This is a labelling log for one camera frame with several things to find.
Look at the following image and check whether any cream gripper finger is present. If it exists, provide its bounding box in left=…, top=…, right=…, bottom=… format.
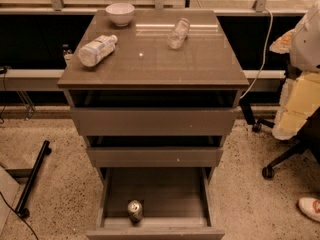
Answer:
left=269, top=29, right=295, bottom=54
left=272, top=72, right=320, bottom=140

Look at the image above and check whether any silver soda can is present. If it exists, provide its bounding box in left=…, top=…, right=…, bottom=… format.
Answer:
left=127, top=200, right=143, bottom=223

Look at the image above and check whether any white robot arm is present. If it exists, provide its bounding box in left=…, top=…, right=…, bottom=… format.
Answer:
left=269, top=1, right=320, bottom=140

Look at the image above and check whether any grey drawer cabinet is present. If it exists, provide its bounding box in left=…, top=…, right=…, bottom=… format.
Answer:
left=57, top=8, right=250, bottom=185

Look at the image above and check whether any grey bottom drawer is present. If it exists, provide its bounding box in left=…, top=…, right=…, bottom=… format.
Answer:
left=86, top=167, right=224, bottom=240

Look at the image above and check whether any grey drawer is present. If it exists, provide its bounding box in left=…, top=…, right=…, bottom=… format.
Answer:
left=70, top=107, right=236, bottom=136
left=87, top=136, right=223, bottom=167
left=86, top=167, right=224, bottom=240

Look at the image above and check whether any grey middle drawer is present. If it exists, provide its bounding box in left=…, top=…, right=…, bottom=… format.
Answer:
left=87, top=136, right=223, bottom=167

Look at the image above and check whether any grey top drawer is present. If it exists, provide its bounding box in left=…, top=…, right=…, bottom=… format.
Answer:
left=70, top=107, right=236, bottom=136

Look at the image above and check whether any black office chair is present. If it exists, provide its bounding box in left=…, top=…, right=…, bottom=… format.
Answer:
left=240, top=98, right=320, bottom=179

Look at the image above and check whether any clear crumpled plastic bottle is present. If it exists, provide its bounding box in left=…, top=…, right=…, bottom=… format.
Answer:
left=167, top=18, right=190, bottom=49

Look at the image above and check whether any white sneaker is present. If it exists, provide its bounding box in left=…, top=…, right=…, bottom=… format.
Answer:
left=298, top=197, right=320, bottom=222

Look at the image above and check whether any white ceramic bowl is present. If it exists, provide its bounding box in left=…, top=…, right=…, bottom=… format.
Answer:
left=106, top=3, right=135, bottom=27

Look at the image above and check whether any white labelled plastic bottle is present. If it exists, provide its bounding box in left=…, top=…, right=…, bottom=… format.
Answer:
left=78, top=35, right=118, bottom=67

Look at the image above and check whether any small bottle behind cabinet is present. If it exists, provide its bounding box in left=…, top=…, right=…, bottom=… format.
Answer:
left=62, top=44, right=73, bottom=64

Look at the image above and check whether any black metal bar stand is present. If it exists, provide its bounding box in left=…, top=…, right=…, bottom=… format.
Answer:
left=15, top=140, right=51, bottom=219

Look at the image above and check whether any white cable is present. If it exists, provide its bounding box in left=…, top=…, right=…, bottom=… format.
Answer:
left=239, top=7, right=274, bottom=100

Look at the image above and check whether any black floor cable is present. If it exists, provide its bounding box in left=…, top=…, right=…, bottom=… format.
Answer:
left=0, top=192, right=40, bottom=240

